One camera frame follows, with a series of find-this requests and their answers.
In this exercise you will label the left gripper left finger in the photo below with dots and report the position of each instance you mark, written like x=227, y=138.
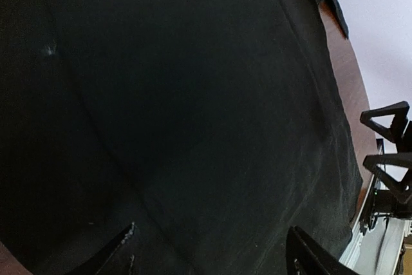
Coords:
x=116, y=256

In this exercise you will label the front aluminium rail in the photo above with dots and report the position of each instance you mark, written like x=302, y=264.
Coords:
x=378, y=250

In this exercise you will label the black long sleeve shirt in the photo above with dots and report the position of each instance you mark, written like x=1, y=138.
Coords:
x=213, y=125

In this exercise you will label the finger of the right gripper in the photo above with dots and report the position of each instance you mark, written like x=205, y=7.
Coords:
x=394, y=171
x=391, y=123

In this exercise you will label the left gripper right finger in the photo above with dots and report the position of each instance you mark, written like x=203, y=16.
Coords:
x=305, y=256

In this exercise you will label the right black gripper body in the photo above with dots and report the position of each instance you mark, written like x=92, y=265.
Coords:
x=384, y=204

